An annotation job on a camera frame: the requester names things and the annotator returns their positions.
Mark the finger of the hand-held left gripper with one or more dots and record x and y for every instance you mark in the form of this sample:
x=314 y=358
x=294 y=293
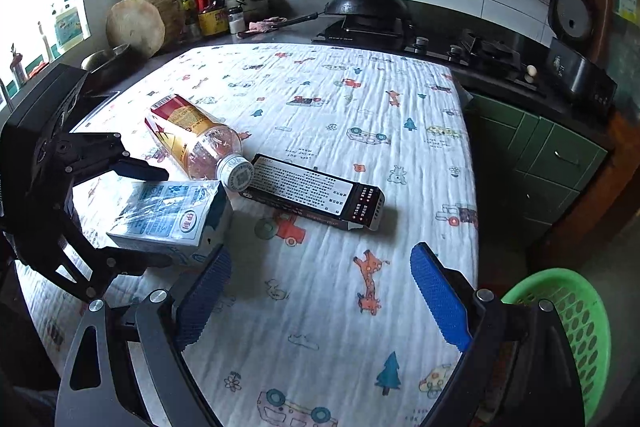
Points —
x=145 y=262
x=145 y=171

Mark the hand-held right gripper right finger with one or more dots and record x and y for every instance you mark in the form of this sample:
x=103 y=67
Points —
x=440 y=297

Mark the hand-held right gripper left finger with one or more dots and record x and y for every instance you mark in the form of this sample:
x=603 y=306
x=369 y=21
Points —
x=202 y=302

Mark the blue and white milk carton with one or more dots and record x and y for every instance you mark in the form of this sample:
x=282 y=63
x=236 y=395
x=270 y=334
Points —
x=175 y=217

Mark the clear plastic drink bottle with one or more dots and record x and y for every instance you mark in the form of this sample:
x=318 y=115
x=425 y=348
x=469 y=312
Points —
x=200 y=142

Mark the green plastic basket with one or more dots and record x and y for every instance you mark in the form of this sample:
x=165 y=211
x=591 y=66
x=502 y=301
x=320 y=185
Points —
x=585 y=332

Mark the long black printed box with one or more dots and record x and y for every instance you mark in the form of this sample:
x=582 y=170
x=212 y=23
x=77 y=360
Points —
x=310 y=192

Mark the slim white bottle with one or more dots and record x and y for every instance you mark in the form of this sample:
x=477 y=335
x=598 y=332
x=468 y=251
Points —
x=45 y=42

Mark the white plastic jug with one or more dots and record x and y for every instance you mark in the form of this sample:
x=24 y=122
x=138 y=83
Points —
x=67 y=27

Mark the metal bowl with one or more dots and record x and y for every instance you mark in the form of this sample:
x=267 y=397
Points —
x=105 y=56

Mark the round wooden chopping block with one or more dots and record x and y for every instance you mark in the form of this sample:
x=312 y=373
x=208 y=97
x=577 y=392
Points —
x=135 y=27

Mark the yellow labelled container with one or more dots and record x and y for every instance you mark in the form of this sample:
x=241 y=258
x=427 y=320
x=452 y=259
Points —
x=214 y=23

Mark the dark sauce bottle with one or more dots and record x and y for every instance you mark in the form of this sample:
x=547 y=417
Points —
x=189 y=12

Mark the small white jar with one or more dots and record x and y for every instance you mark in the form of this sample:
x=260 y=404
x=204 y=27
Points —
x=236 y=21

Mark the green kitchen cabinets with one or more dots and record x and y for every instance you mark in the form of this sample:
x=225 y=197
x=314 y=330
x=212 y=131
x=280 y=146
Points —
x=550 y=147

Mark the pink cloth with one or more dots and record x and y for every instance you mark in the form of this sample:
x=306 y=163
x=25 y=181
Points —
x=267 y=24

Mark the white printed tablecloth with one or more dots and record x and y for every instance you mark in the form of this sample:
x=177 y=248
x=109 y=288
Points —
x=325 y=107

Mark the black gas stove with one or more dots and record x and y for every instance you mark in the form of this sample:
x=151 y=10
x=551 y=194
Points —
x=485 y=52

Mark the black rice cooker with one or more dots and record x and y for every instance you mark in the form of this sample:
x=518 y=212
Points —
x=575 y=67

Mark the black wok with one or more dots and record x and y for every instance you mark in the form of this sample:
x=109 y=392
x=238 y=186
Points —
x=365 y=4

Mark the wooden glass cabinet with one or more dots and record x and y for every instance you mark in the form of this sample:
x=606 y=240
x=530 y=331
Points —
x=625 y=7

